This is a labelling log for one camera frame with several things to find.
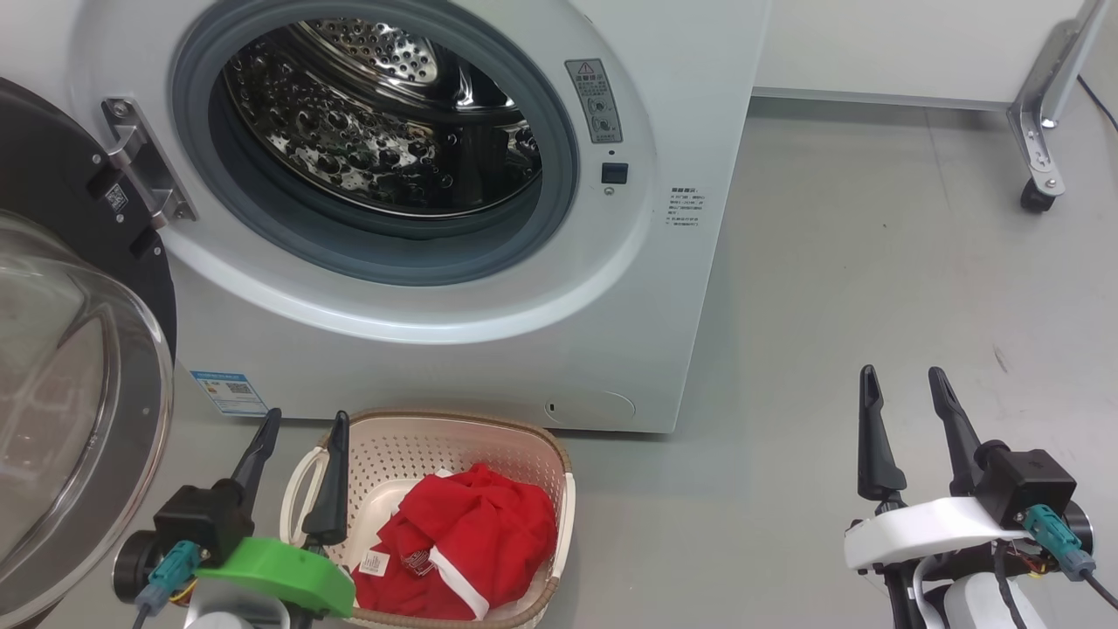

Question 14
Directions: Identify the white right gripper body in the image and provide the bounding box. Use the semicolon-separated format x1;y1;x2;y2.
844;496;1033;573

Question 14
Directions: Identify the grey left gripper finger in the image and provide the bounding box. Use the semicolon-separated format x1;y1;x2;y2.
229;407;283;509
300;410;352;548

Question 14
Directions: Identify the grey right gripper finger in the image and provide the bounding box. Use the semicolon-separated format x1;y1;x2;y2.
928;365;986;499
857;363;908;503

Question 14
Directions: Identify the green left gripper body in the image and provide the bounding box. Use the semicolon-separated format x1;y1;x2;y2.
195;536;357;621

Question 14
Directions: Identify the red white sports garment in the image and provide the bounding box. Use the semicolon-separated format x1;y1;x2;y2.
351;463;560;623

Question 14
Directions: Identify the round black glass washer door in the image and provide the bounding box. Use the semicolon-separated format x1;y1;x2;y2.
0;77;178;629

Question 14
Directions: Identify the cream perforated laundry basket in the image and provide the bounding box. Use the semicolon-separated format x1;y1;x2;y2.
279;411;577;629

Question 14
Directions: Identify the white front-load washing machine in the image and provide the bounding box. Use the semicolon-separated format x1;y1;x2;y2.
0;0;774;435

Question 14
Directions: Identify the blue energy label sticker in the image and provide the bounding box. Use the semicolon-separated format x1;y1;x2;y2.
190;370;270;418

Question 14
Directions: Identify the metal panel leg with caster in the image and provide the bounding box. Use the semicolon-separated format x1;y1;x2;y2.
1007;0;1115;213

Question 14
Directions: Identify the white partition panel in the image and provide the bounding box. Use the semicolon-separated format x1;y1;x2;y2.
753;0;1088;112

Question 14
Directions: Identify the left camera cable teal plug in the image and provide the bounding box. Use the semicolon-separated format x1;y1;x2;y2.
131;540;204;629

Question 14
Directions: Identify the camera cable teal plug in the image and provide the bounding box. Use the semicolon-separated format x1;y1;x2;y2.
1022;504;1118;612
131;540;204;629

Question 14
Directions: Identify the right camera cable teal plug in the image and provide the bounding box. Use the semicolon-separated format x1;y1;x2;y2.
1022;504;1118;612

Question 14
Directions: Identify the black floor cable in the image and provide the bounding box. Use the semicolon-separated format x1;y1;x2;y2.
1076;74;1118;134

